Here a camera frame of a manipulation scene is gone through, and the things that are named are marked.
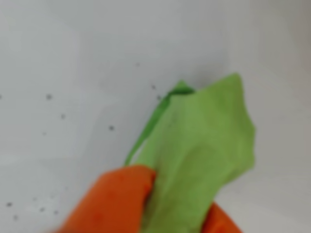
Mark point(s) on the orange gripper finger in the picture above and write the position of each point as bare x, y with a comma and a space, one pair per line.
221, 221
114, 201

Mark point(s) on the green paper ball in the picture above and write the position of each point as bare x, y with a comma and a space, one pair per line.
201, 145

